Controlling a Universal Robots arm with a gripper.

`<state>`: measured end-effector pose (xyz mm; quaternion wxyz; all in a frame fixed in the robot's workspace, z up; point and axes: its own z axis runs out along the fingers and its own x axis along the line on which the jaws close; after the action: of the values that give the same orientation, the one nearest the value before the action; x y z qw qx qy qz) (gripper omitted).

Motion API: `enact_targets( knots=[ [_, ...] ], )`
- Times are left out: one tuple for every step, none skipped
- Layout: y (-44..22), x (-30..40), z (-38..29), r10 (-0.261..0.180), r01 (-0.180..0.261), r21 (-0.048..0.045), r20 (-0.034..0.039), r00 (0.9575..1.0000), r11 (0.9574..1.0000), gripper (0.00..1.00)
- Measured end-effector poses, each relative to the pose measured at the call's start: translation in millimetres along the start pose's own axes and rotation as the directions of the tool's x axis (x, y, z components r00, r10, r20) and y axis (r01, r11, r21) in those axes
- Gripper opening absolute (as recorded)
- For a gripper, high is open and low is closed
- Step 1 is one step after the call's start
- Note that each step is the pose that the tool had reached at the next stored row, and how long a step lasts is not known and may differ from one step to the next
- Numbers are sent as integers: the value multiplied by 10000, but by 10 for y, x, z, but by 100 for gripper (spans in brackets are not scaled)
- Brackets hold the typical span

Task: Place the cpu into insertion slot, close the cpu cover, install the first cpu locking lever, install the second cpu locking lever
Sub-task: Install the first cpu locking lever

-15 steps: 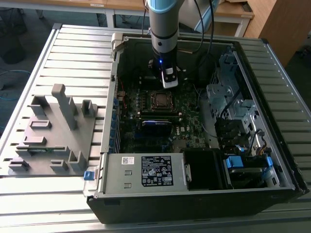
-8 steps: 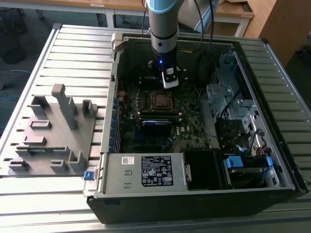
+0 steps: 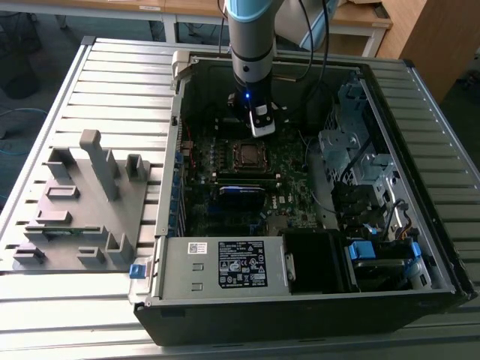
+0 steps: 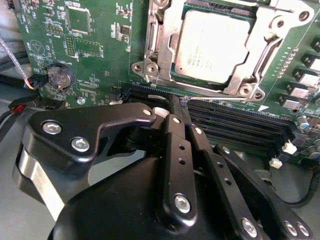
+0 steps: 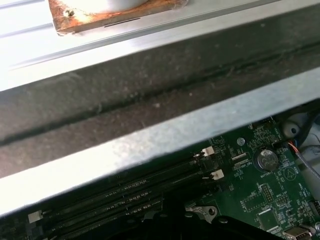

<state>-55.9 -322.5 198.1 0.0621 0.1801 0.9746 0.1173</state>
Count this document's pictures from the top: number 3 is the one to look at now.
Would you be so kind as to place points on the silver CPU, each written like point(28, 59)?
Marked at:
point(250, 155)

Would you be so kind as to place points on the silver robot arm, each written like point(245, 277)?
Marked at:
point(251, 52)

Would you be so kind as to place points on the CPU socket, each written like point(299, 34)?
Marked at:
point(251, 169)

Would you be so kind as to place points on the black RAM slot bank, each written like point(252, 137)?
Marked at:
point(245, 176)

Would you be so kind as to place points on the metal drive cage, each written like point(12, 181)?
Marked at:
point(332, 140)

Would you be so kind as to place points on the green motherboard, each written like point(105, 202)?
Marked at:
point(296, 195)

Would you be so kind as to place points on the black graphics card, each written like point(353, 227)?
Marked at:
point(240, 202)

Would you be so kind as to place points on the chipset heatsink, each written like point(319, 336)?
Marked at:
point(277, 224)

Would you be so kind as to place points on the blue disk carrier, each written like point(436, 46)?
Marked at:
point(362, 250)

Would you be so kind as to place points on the wooden cabinet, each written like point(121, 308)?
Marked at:
point(442, 37)

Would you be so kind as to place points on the grey power supply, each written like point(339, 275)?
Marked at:
point(176, 270)

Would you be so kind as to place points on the grey parts rack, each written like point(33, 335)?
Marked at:
point(93, 210)

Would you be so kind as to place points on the blue case latch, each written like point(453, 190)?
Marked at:
point(135, 271)

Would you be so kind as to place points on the black hard disk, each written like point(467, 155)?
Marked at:
point(378, 273)

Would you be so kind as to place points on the blue plastic clip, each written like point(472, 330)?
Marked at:
point(415, 251)

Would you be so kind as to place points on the black PC case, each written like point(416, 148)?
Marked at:
point(300, 322)

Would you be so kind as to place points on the green RAM stick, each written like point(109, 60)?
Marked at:
point(62, 232)

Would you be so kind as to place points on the black office chair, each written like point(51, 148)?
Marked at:
point(18, 56)

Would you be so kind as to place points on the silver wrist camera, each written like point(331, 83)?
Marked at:
point(262, 122)

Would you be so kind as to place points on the wooden desk white frame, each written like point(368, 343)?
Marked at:
point(198, 7)
point(75, 5)

